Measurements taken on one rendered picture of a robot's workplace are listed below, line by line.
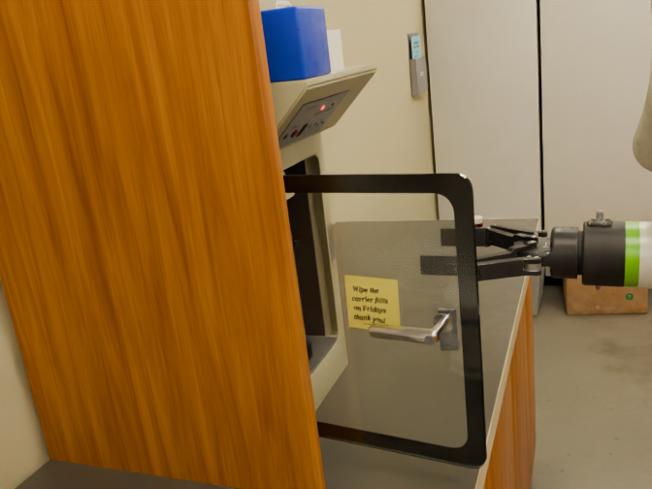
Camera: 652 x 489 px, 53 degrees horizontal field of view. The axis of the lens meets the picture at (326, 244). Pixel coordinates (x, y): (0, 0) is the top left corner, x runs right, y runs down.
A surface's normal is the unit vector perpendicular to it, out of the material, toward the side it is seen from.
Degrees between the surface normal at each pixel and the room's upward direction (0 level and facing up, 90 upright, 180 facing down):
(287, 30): 90
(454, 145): 90
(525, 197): 90
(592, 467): 0
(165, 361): 90
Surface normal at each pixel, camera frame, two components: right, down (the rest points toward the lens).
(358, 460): -0.11, -0.95
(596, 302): -0.23, 0.41
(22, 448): 0.93, 0.00
